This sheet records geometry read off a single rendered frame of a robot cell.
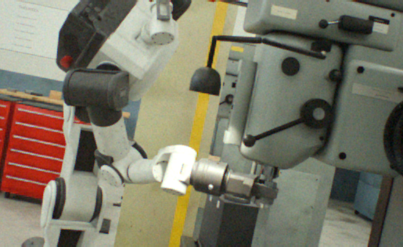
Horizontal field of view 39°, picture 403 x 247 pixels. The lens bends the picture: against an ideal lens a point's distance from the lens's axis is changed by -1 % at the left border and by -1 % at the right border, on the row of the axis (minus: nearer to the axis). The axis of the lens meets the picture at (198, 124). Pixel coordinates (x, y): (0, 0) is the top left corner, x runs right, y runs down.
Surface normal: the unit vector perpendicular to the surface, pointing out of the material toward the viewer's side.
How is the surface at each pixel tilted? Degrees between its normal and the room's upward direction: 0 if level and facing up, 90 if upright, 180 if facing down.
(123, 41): 58
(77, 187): 81
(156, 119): 90
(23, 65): 90
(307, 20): 90
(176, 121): 90
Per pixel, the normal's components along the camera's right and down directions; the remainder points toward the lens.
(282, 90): 0.01, 0.06
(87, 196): 0.47, -0.02
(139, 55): 0.48, -0.40
